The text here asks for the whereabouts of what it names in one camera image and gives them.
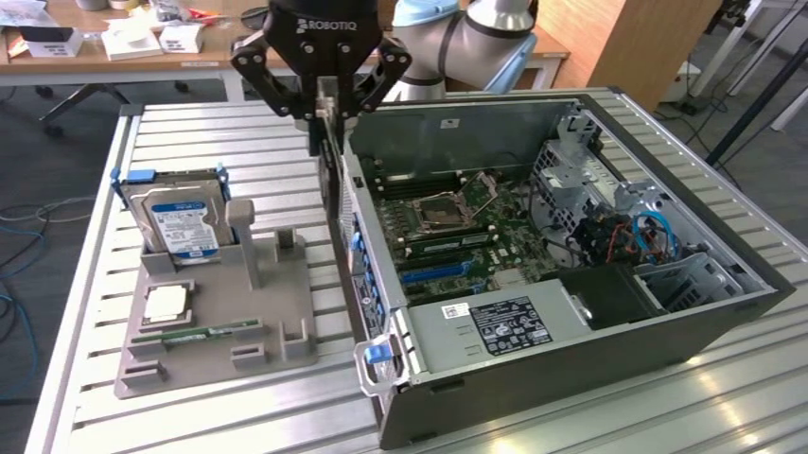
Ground white floor cable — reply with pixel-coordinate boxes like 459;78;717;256
0;197;96;224

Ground blue data wire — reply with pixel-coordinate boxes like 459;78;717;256
632;211;680;262

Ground green motherboard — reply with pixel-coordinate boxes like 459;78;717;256
371;167;568;306

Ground black and grey PC case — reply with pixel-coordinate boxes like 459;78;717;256
317;92;797;450

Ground white box with label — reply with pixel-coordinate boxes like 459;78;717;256
25;28;83;59

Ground green RAM stick white label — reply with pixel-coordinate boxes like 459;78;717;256
403;225;498;259

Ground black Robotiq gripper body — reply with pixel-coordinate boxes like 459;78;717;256
262;0;384;80

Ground white box with round part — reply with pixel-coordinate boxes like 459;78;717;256
100;21;165;61

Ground silver metal disk bay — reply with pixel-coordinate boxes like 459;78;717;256
527;136;632;223

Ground white table leg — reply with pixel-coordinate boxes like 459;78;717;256
690;0;790;98

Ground grey power supply unit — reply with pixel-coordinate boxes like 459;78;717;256
403;278;594;373

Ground crumpled paper sheets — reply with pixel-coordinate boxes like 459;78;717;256
0;0;50;26

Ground orange wire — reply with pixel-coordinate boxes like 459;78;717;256
603;221;634;265

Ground metal socket cover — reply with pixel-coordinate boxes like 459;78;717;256
453;169;506;217

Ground CPU socket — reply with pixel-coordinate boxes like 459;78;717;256
408;193;480;236

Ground black lamp base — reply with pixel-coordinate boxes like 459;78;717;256
240;5;270;33

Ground grey plastic parts rack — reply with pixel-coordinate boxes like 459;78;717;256
112;198;321;401

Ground blue floor cable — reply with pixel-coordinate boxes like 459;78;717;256
0;226;49;403

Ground low profile graphics card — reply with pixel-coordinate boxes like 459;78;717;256
312;77;347;200

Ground black slanted pole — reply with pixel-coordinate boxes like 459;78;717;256
703;42;808;166

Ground wooden desk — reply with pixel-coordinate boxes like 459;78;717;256
0;0;570;103

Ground silver CPU chip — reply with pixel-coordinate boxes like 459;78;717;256
142;286;190;325

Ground small white box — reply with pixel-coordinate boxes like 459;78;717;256
157;24;205;54

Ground black power supply label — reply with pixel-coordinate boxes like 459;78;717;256
469;296;555;357

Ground black chair base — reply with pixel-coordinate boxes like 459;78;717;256
34;83;137;139

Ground hard disk with blue carrier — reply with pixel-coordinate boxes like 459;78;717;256
109;163;244;266

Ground long PCIe expansion slot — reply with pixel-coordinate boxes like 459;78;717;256
397;258;475;286

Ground wooden cabinet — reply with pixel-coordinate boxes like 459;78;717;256
532;0;725;113

